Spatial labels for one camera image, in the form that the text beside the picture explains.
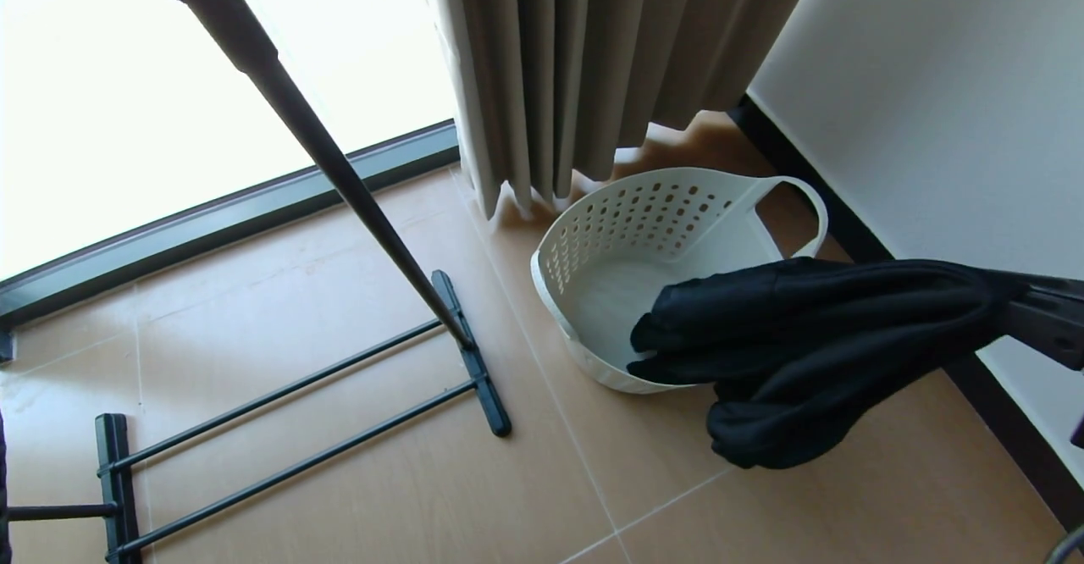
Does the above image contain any black garment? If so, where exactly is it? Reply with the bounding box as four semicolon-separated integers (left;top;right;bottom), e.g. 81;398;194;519
627;257;1030;470

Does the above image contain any white laundry basket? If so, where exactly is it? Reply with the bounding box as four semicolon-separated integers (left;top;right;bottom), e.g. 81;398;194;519
531;166;829;395

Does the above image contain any black clothes rack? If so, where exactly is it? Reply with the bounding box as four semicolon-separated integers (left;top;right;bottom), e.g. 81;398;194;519
0;0;513;564

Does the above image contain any brown curtain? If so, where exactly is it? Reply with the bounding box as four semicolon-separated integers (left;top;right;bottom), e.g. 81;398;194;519
415;0;824;219

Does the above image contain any window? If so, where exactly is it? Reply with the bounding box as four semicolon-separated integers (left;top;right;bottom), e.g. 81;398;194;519
0;0;462;332

